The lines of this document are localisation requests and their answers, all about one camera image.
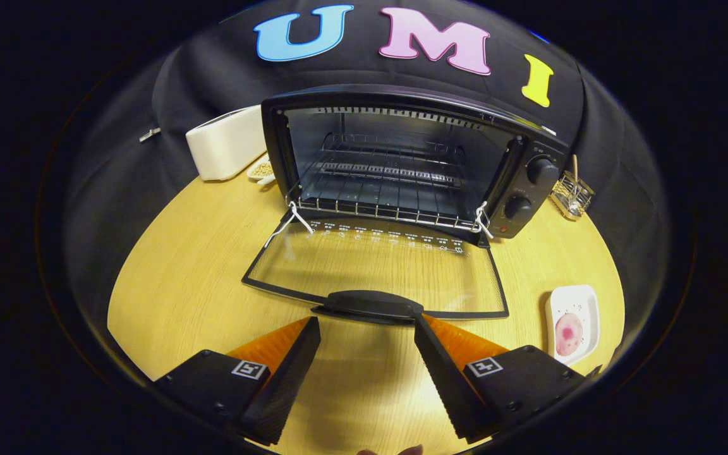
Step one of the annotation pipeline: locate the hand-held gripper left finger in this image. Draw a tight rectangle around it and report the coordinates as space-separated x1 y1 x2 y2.
154 316 322 446

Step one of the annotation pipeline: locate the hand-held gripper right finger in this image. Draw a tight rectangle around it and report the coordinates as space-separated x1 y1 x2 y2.
415 314 602 443

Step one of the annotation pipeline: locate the pink meat slice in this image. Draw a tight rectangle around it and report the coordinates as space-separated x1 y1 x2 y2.
555 312 585 356

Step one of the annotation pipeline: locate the white square plate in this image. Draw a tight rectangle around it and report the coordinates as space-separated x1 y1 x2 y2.
545 284 600 367

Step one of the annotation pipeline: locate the black toaster oven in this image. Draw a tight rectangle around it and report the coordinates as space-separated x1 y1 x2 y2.
242 85 570 326

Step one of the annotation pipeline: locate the white bread toaster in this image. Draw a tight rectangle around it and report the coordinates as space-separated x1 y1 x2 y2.
186 105 268 182

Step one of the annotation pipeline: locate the small dish of beans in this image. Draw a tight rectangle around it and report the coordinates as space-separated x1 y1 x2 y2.
247 160 276 186

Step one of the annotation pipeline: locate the white cord tie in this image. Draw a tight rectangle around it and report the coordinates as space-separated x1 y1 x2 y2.
475 201 494 240
265 201 315 247

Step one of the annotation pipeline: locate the metal oven wire rack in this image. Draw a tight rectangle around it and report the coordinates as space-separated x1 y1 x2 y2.
293 133 488 231

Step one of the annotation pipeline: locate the gold wire basket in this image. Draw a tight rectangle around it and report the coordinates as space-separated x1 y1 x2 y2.
550 169 594 220

